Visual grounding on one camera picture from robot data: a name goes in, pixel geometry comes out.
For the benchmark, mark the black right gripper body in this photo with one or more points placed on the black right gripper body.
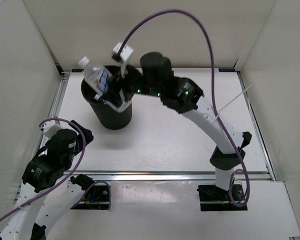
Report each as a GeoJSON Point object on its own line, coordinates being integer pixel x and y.
{"type": "Point", "coordinates": [130, 83]}

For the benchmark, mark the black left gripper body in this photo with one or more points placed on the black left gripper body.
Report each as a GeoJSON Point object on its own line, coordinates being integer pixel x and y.
{"type": "Point", "coordinates": [79, 143]}

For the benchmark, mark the clear water bottle orange label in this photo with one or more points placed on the clear water bottle orange label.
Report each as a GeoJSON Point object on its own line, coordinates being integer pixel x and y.
{"type": "Point", "coordinates": [96, 76]}

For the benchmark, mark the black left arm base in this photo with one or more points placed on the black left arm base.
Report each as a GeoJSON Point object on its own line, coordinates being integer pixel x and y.
{"type": "Point", "coordinates": [97, 197]}

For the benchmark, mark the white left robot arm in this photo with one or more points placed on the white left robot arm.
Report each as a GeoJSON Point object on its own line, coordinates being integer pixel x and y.
{"type": "Point", "coordinates": [45, 193]}

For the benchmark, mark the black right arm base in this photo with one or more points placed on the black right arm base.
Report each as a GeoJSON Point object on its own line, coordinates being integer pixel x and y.
{"type": "Point", "coordinates": [214, 199]}

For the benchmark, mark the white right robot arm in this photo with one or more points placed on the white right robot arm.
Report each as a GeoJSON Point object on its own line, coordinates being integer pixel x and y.
{"type": "Point", "coordinates": [184, 96]}

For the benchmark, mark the black ribbed plastic bin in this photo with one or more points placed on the black ribbed plastic bin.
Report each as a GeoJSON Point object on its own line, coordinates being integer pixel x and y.
{"type": "Point", "coordinates": [111, 117]}

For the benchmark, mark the aluminium table frame rail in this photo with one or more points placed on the aluminium table frame rail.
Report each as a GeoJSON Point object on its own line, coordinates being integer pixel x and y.
{"type": "Point", "coordinates": [155, 166]}

